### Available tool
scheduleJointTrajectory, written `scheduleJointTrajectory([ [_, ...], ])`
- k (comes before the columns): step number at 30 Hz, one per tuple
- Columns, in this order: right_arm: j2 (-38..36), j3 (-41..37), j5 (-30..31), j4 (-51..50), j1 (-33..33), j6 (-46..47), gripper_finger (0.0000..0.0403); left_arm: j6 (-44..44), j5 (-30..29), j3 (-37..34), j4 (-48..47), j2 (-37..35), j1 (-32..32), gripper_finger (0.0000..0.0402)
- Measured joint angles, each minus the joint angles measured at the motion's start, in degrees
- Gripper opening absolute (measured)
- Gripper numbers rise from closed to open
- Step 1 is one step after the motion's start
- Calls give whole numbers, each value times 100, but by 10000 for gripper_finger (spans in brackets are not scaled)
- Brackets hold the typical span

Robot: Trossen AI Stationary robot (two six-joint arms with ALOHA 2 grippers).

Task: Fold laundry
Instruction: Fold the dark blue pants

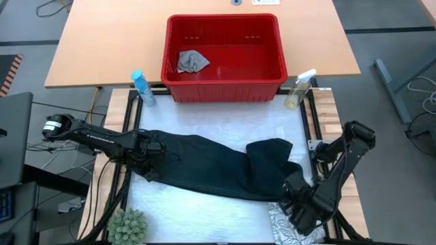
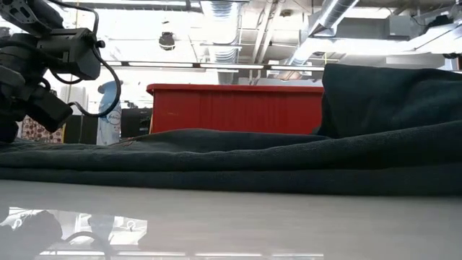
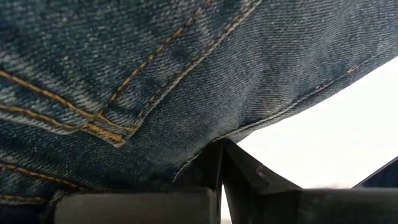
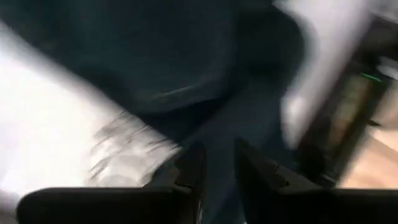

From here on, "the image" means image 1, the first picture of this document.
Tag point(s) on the grey desk grommet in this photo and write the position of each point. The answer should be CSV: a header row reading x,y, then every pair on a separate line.
x,y
236,2

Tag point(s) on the white leaf-print cloth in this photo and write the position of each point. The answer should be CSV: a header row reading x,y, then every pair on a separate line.
x,y
286,228

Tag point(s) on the silver corner bracket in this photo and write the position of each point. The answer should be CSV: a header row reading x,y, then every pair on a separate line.
x,y
313,144

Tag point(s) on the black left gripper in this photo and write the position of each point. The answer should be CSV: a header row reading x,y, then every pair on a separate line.
x,y
150,149

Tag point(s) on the grey desk leg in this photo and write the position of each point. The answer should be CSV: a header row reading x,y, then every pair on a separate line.
x,y
391,88

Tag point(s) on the black side desk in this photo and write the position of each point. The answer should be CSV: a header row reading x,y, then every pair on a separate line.
x,y
51,180

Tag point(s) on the black aluminium table frame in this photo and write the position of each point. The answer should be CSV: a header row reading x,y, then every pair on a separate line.
x,y
328,231

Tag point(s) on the blue spray bottle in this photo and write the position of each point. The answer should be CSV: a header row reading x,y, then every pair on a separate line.
x,y
144,88

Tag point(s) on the grey cloth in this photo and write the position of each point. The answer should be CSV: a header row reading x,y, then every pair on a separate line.
x,y
192,61

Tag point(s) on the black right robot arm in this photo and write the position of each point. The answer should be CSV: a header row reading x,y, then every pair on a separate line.
x,y
340,170

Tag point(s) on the wooden table side board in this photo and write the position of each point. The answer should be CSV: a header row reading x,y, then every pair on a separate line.
x,y
328,112
116,112

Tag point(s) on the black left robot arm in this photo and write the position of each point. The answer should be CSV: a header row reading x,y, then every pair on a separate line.
x,y
102,141

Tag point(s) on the light wooden desk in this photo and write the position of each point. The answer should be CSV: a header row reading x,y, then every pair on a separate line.
x,y
431,8
112,41

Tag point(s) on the white power outlet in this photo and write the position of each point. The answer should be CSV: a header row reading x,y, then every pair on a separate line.
x,y
265,1

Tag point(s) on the red plastic laundry basket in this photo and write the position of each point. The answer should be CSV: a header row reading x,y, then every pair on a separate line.
x,y
221,92

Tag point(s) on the small green potted plant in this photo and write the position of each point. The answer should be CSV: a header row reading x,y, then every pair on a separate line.
x,y
127,228

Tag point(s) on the dark green garment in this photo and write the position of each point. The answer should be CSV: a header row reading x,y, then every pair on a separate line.
x,y
211,166

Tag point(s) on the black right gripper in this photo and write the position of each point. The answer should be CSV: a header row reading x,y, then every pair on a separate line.
x,y
293,195

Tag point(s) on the clear spray bottle white trigger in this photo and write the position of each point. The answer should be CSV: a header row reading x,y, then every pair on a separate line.
x,y
296,93

